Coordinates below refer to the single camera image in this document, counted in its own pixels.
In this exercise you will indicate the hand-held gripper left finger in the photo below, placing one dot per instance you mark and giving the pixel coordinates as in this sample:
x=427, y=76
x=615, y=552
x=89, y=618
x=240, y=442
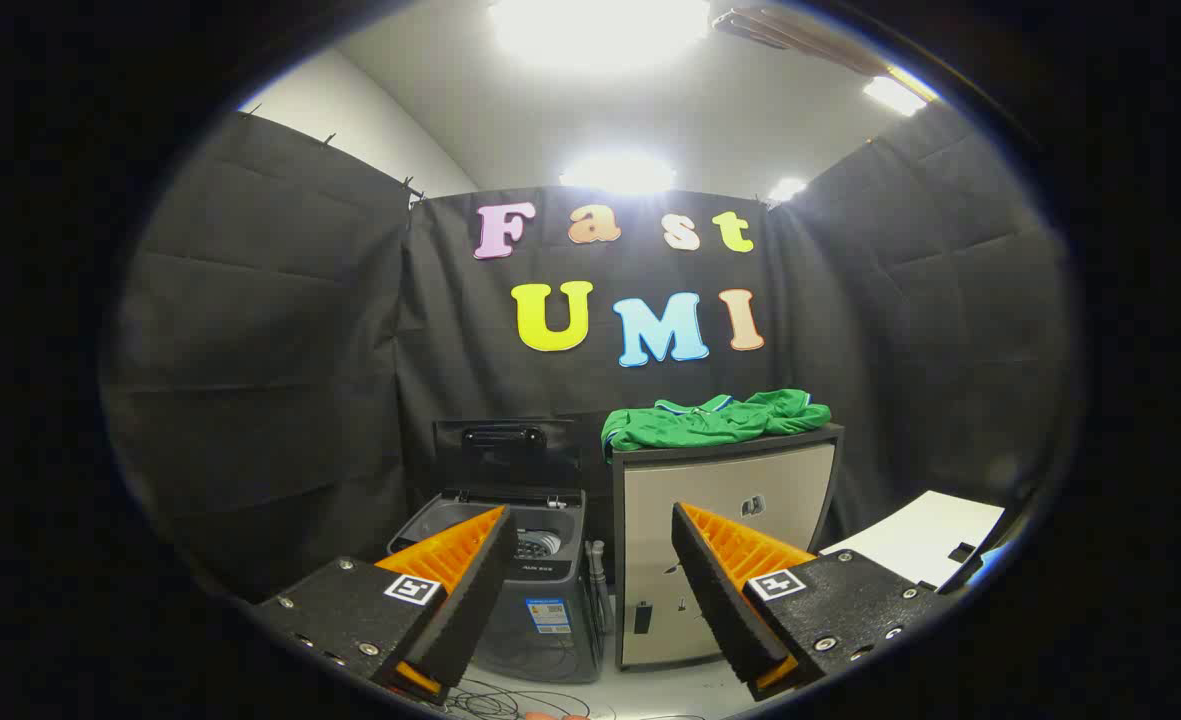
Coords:
x=470, y=590

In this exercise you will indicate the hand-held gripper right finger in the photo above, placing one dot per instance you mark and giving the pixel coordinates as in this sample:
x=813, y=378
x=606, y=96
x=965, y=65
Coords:
x=720, y=600

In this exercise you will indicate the grey washing machine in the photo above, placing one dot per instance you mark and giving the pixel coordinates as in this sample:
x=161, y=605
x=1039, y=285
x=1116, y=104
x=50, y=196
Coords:
x=540, y=640

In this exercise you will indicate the green polo shirt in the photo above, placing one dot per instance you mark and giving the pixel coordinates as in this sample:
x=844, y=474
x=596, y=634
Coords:
x=710, y=420

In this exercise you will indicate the beige cabinet with black top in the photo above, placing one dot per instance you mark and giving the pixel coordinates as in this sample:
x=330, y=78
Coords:
x=720, y=480

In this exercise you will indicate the white flat board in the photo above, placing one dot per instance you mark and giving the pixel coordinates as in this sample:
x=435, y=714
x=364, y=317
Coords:
x=925, y=535

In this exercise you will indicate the black backdrop cloth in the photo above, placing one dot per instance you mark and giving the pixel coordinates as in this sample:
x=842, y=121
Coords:
x=280, y=350

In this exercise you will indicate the round ceiling light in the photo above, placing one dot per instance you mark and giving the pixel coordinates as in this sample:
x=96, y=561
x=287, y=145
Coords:
x=618, y=175

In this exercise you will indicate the rectangular ceiling light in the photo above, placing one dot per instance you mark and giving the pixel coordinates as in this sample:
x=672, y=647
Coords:
x=895, y=95

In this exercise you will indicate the large ceiling light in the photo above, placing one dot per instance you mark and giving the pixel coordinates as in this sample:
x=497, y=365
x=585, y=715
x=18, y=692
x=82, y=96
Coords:
x=600, y=25

